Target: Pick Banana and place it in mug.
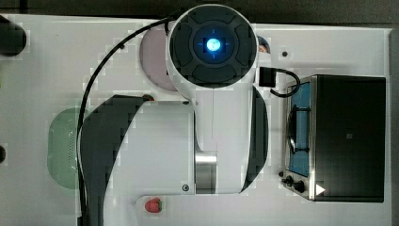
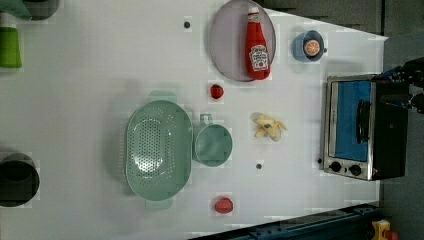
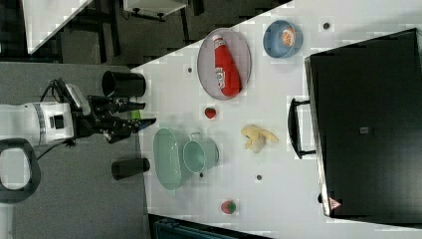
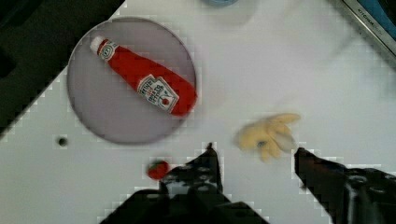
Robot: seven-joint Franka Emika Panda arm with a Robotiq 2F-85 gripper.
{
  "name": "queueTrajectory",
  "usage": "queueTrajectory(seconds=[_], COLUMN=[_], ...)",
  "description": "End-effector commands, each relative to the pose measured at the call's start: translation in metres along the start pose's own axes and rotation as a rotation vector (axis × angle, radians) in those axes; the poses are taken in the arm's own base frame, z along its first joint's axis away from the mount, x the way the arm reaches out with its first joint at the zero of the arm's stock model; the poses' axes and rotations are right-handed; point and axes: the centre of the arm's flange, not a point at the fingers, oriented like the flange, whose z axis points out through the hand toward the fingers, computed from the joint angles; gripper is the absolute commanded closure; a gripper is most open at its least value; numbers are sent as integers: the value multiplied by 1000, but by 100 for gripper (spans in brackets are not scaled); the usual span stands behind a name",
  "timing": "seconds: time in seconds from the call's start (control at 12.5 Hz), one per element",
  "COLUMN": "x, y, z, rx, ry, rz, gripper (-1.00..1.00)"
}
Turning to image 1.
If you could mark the grey round plate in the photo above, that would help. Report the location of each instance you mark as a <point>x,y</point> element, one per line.
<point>152,55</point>

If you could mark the black cylinder at table corner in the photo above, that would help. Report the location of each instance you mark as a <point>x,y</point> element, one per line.
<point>13,38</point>

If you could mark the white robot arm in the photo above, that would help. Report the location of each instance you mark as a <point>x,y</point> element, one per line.
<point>213,141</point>

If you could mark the green perforated colander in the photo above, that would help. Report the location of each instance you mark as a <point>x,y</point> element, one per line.
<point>61,156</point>

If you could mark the blue cup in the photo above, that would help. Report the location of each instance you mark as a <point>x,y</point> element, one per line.
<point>263,45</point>

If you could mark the black toaster oven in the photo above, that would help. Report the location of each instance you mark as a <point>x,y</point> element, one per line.
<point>335,138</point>

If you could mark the red strawberry near plate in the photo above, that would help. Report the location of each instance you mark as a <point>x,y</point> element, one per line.
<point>148,97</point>

